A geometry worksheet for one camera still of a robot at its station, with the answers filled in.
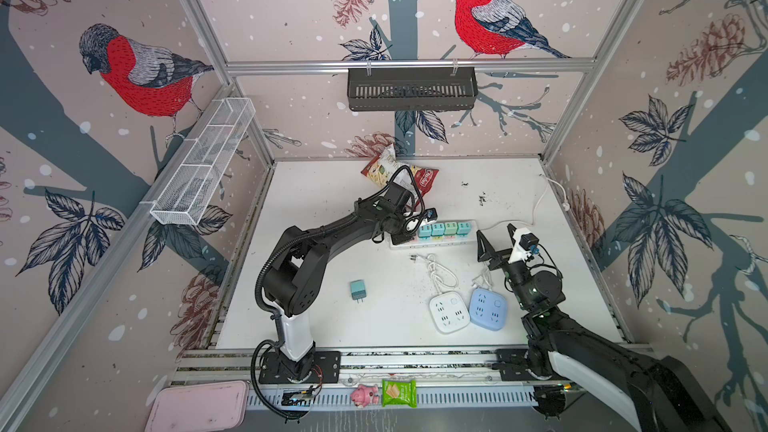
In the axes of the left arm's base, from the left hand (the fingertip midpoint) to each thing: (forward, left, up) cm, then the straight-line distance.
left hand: (411, 225), depth 90 cm
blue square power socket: (-23, -21, -7) cm, 31 cm away
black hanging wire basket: (+44, -2, +20) cm, 49 cm away
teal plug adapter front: (-17, +16, -8) cm, 25 cm away
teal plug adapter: (0, -4, -3) cm, 5 cm away
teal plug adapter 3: (0, -17, -2) cm, 17 cm away
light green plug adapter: (0, -12, -2) cm, 13 cm away
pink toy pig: (-42, +13, -7) cm, 45 cm away
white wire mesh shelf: (+8, +58, +21) cm, 62 cm away
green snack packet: (-41, +5, -7) cm, 42 cm away
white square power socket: (-24, -9, -6) cm, 26 cm away
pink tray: (-44, +50, -7) cm, 67 cm away
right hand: (-8, -21, +10) cm, 24 cm away
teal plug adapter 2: (0, -9, -2) cm, 9 cm away
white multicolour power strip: (-1, -18, -7) cm, 19 cm away
